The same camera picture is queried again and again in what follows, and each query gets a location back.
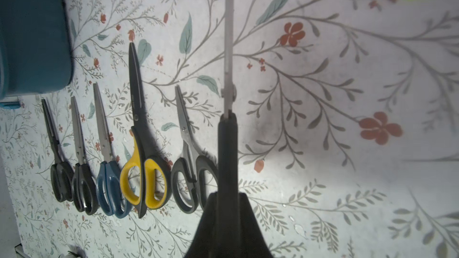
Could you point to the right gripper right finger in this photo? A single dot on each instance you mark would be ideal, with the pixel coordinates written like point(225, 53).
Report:
point(252, 241)

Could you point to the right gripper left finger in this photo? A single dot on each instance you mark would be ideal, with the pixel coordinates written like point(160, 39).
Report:
point(202, 244)

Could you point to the small black handled scissors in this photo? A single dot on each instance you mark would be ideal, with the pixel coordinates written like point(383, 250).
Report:
point(228, 240)

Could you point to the small grey handled scissors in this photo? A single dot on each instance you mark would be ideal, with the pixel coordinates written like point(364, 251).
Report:
point(192, 165)

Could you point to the yellow black scissors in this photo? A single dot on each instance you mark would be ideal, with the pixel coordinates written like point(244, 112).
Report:
point(155, 184)

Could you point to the blue handled scissors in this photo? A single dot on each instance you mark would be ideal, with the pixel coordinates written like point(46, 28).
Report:
point(108, 188)

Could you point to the black handled steel scissors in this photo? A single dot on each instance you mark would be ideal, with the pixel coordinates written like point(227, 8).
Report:
point(83, 186)

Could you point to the all black scissors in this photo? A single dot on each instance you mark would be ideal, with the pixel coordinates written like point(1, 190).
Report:
point(61, 172)

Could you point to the teal plastic storage box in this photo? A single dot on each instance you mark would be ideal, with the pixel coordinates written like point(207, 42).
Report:
point(35, 47)

